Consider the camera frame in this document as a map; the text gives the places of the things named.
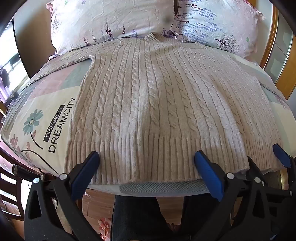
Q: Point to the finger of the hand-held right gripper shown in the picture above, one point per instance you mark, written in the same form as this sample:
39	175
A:
281	154
254	166

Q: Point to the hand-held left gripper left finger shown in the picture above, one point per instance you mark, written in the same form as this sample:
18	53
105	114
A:
86	172

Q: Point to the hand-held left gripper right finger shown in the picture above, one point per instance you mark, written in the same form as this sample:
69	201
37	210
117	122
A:
208	172

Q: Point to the black rod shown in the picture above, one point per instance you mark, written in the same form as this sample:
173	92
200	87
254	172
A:
25	171

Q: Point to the person's dark trousers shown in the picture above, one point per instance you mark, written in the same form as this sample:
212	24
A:
138	217

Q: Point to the floral printed bed cover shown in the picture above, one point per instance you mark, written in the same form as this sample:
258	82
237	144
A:
44	111

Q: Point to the wooden chair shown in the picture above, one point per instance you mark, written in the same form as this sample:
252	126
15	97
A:
10	185

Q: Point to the window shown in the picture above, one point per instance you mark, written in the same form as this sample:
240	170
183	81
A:
10	53

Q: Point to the floral pillow with tree print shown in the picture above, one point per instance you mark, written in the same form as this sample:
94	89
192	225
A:
217	23

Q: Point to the floral pillow with purple flowers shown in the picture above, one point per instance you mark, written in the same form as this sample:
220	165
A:
104	20

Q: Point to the wooden door frame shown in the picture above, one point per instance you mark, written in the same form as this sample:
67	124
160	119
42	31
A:
269	46

